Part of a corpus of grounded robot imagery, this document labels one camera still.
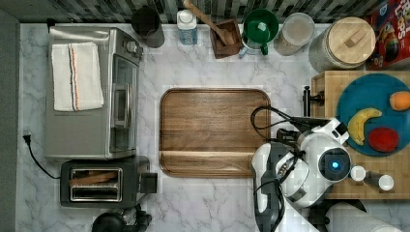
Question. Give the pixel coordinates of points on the black toaster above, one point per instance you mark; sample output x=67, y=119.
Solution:
x=117, y=183

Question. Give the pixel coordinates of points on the orange fruit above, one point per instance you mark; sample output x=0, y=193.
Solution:
x=400, y=101

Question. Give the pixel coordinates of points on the black drawer handle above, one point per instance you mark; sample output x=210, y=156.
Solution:
x=308, y=99

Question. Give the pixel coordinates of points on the white salt shaker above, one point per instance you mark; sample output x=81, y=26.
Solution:
x=357, y=173

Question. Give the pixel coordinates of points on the red cereal box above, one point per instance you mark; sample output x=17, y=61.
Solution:
x=391, y=25

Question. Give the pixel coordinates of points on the wooden cutting board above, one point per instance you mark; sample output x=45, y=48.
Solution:
x=207, y=133

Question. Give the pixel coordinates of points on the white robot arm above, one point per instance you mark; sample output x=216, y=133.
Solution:
x=296, y=171

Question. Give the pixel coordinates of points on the wooden drawer cabinet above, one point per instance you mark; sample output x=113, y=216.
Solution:
x=332, y=83

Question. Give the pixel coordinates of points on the yellow banana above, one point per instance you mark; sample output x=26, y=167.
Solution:
x=356, y=125

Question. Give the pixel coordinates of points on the red apple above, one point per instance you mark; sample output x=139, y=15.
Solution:
x=383, y=139

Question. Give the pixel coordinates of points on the wooden spatula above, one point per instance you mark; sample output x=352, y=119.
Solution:
x=224, y=35

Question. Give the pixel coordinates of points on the clear jar with grains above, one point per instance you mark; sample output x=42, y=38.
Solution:
x=297, y=30

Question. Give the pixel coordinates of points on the silver toaster oven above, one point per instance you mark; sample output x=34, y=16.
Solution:
x=105, y=133

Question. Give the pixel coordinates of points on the black cup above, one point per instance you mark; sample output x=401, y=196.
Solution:
x=146, y=23

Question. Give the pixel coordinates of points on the glass jar wooden lid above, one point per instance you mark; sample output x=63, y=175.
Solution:
x=344, y=45

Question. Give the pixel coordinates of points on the green mug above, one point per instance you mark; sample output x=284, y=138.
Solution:
x=260, y=27

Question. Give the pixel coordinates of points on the white blue mug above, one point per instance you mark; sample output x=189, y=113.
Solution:
x=249, y=48

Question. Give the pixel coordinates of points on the white striped towel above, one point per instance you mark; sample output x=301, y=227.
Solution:
x=76, y=76

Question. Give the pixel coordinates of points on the dark pepper shaker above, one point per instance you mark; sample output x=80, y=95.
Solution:
x=382, y=181

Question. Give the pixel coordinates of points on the blue plate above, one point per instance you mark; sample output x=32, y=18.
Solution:
x=374, y=91

